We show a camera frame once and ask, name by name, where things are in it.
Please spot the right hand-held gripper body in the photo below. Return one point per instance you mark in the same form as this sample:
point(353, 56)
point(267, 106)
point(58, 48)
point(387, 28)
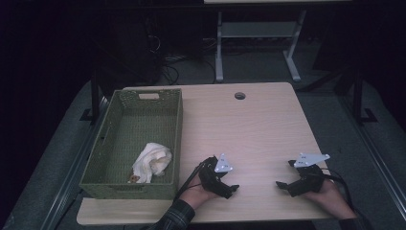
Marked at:
point(308, 179)

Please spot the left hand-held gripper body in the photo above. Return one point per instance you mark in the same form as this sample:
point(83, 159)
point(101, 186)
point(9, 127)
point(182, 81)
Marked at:
point(213, 177)

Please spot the white cloth with brown print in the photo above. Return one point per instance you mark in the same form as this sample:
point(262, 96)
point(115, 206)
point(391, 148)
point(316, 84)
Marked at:
point(152, 161)

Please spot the green woven basket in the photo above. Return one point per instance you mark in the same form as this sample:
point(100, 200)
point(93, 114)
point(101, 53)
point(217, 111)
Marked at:
point(127, 127)

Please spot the person's left hand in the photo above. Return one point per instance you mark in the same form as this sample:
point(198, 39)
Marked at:
point(198, 195)

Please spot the person's right hand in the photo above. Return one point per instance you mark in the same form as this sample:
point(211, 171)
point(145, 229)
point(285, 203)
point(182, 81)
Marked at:
point(332, 198)

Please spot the round grey table grommet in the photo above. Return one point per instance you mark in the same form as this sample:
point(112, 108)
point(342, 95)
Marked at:
point(239, 96)

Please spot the aluminium floor rail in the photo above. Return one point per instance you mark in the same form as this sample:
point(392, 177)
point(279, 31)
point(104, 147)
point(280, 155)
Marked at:
point(73, 166)
point(376, 153)

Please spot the black metal post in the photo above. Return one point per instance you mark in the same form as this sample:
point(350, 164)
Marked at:
point(94, 96)
point(358, 96)

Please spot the grey metal stand frame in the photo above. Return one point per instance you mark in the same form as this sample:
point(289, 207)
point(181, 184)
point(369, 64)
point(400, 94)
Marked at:
point(255, 30)

